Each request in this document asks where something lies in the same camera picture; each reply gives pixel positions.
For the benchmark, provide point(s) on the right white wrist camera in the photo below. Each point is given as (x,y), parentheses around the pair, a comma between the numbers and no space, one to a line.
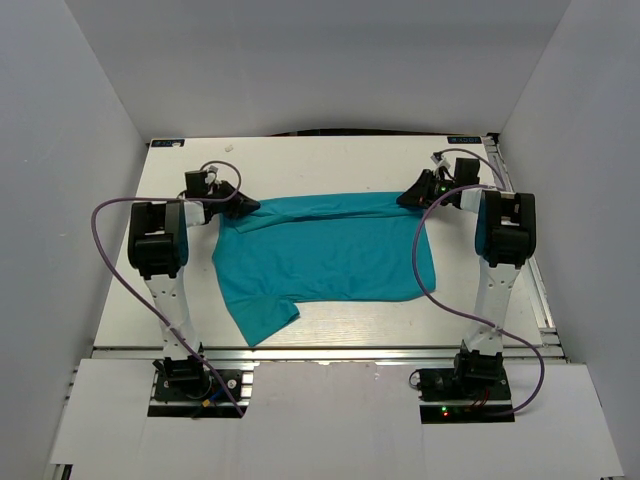
(441,164)

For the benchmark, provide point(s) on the blue label sticker left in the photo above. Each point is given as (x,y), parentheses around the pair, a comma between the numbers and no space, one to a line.
(167,143)

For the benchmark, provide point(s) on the aluminium front rail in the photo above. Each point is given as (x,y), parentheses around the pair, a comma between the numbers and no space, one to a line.
(548,352)

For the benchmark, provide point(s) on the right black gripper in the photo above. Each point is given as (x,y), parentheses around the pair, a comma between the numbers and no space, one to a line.
(420,191)

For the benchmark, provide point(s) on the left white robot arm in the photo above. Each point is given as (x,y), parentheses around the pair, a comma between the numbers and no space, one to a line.
(158,248)

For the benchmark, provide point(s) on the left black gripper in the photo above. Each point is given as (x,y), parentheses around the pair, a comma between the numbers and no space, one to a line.
(239,203)

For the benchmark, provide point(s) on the teal t-shirt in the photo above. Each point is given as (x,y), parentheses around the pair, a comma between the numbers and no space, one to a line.
(337,247)

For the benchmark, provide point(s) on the blue label sticker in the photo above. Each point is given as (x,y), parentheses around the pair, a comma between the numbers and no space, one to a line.
(167,143)
(464,140)

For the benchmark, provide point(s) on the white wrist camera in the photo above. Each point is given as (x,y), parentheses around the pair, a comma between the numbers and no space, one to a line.
(441,164)
(211,178)

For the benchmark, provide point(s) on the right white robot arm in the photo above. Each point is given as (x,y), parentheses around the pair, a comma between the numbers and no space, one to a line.
(505,239)

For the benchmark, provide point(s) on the blue label sticker right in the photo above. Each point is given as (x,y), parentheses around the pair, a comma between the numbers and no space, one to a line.
(464,140)

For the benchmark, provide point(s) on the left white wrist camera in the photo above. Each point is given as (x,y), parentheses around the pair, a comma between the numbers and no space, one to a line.
(211,178)

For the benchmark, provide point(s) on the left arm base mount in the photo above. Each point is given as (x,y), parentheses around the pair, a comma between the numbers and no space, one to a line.
(188,389)

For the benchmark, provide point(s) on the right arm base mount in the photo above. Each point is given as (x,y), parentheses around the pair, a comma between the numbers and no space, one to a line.
(473,390)

